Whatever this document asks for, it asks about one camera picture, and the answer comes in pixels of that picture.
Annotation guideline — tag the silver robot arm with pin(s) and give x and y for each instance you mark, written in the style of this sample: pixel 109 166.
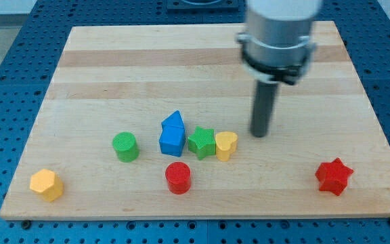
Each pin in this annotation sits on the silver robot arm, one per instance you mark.
pixel 276 43

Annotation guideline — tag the green star block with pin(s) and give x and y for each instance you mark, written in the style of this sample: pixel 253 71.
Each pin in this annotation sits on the green star block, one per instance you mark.
pixel 202 142

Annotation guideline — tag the red star block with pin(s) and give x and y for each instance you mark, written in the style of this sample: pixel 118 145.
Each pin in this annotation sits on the red star block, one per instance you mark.
pixel 333 176

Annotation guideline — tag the blue triangle block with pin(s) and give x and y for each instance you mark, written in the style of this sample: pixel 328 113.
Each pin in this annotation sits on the blue triangle block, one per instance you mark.
pixel 173 120

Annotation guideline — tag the blue cube block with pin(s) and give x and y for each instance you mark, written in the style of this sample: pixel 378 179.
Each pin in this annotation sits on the blue cube block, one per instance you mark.
pixel 172 140

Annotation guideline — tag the yellow heart block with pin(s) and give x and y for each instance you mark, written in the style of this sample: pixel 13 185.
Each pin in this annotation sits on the yellow heart block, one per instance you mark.
pixel 226 144

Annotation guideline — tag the red cylinder block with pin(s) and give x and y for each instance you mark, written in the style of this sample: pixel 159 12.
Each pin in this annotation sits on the red cylinder block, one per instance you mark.
pixel 179 178

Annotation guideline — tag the wooden board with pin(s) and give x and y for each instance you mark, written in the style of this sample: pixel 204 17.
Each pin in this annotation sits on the wooden board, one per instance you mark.
pixel 112 79

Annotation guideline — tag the green cylinder block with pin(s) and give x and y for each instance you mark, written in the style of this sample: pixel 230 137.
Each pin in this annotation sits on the green cylinder block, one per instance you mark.
pixel 125 147

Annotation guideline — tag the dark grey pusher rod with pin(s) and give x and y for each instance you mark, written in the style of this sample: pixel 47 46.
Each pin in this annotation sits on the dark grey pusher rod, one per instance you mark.
pixel 263 106

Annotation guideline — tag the yellow hexagon block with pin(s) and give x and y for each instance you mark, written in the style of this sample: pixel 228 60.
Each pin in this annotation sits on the yellow hexagon block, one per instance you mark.
pixel 47 185

